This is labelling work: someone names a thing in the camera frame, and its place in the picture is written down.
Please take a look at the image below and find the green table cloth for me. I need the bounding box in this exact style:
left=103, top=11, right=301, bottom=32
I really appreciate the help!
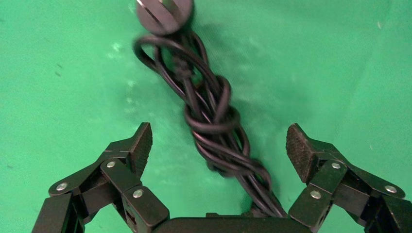
left=0, top=0, right=412, bottom=233

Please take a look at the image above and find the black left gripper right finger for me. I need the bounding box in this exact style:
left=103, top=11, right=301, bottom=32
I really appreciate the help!
left=286, top=123, right=412, bottom=233

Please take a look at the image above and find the black power cable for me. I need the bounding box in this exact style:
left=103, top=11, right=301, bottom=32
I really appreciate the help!
left=132, top=0, right=289, bottom=220

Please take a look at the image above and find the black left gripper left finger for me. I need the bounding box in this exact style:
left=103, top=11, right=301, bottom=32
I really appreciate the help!
left=31, top=122, right=170, bottom=233

